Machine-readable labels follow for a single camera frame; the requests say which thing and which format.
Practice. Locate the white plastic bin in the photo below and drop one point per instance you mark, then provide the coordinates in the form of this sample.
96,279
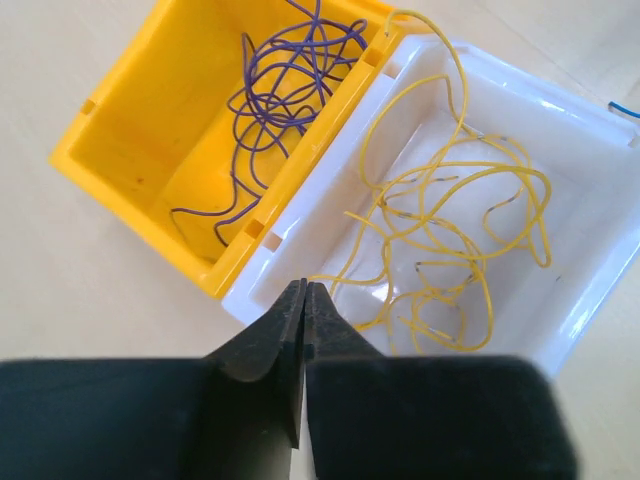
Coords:
467,204

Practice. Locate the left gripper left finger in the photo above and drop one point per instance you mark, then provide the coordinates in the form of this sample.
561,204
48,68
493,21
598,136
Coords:
232,414

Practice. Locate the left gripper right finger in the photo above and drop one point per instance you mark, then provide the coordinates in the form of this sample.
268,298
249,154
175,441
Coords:
430,417

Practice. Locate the yellow plastic bin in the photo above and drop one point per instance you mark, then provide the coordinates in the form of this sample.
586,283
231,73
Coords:
214,116

